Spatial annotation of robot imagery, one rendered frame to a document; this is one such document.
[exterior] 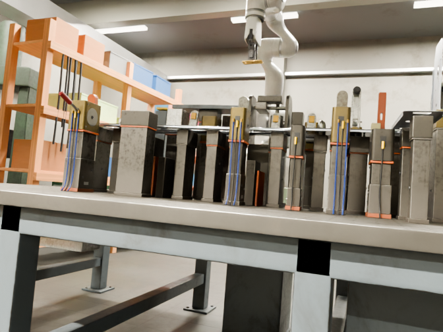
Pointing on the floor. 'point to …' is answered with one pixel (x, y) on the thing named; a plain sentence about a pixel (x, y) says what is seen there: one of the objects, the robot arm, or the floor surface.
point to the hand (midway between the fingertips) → (252, 56)
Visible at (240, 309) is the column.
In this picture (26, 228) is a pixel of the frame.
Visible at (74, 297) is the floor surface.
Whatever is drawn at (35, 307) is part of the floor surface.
